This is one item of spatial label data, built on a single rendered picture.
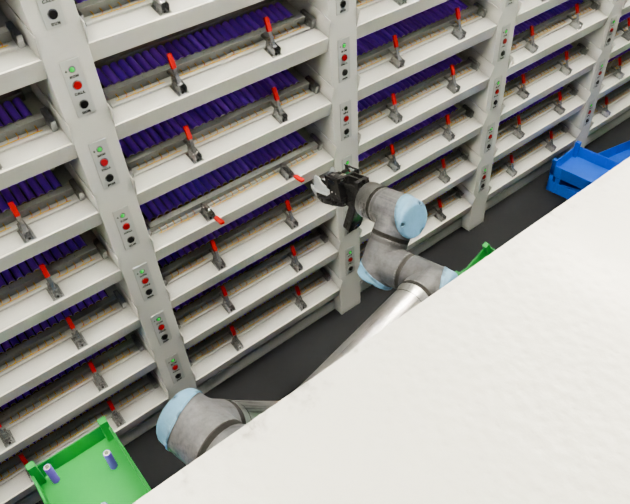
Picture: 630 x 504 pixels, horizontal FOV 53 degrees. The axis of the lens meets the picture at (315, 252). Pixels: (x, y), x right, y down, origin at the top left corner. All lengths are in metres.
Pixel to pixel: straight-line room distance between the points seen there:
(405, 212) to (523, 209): 1.53
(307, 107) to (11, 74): 0.78
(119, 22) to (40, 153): 0.31
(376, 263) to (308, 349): 0.91
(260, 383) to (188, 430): 1.06
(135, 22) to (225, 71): 0.27
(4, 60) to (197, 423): 0.77
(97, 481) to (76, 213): 0.64
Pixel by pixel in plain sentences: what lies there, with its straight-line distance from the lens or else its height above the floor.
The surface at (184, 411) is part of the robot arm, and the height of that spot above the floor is 0.83.
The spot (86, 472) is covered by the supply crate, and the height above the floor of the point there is 0.40.
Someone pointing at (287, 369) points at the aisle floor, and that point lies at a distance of 2.24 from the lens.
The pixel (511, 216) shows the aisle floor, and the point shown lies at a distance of 2.85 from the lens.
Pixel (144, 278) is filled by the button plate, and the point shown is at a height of 0.64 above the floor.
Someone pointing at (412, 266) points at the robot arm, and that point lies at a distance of 1.40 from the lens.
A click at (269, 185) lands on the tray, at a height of 0.71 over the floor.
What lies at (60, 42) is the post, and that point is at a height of 1.29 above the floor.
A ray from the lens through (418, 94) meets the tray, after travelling 2.19.
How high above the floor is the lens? 1.80
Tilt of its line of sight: 43 degrees down
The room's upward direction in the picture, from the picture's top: 5 degrees counter-clockwise
